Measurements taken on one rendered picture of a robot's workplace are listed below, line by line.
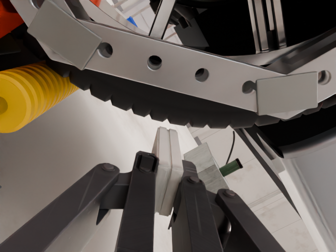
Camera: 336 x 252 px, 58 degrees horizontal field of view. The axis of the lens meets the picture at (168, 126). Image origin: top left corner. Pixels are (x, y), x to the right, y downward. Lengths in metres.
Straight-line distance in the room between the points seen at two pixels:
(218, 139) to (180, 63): 8.07
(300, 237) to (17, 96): 10.22
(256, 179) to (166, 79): 8.76
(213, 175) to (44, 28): 3.94
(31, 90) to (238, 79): 0.20
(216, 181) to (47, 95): 3.91
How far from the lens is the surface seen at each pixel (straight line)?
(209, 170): 4.12
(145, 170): 0.15
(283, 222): 9.94
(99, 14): 0.37
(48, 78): 0.38
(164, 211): 0.17
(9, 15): 0.32
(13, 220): 1.08
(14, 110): 0.32
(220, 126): 0.39
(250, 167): 8.82
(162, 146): 0.19
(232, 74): 0.28
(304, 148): 0.51
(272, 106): 0.30
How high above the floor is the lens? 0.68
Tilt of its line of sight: 8 degrees down
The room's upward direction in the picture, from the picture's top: 60 degrees clockwise
